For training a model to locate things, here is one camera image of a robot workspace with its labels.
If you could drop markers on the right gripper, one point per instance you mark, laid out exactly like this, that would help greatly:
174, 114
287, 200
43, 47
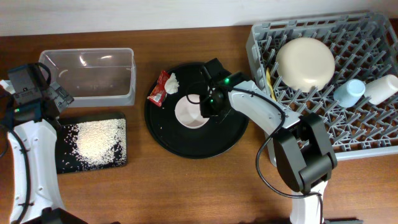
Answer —
206, 112

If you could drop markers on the light blue cup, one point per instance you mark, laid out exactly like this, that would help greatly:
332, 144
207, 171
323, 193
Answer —
348, 94

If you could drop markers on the black rectangular tray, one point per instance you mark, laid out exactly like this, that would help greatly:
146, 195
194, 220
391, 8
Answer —
66, 163

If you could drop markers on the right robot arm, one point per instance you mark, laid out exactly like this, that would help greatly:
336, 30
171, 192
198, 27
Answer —
303, 152

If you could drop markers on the round black tray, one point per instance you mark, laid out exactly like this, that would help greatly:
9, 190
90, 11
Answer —
212, 139

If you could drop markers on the grey dishwasher rack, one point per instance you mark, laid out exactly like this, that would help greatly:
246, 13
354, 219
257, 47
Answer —
364, 47

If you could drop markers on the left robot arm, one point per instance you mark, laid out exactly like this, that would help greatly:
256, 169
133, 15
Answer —
32, 135

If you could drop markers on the white tissue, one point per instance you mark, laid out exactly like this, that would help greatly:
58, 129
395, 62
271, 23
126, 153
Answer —
171, 85

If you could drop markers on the beige plate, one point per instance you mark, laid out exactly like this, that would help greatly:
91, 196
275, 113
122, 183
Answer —
305, 64

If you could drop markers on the red snack wrapper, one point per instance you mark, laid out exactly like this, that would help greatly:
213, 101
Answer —
158, 94

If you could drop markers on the pink bowl with rice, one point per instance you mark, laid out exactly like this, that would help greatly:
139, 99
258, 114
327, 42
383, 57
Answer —
188, 114

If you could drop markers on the yellow plastic knife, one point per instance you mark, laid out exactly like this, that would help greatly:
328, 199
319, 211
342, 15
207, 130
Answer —
269, 84

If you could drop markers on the cream white cup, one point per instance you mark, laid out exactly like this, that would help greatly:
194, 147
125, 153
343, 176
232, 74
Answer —
381, 89

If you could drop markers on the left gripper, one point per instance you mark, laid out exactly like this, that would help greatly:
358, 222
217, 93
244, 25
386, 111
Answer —
63, 96

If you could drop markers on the clear plastic bin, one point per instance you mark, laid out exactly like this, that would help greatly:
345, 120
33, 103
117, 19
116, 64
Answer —
100, 77

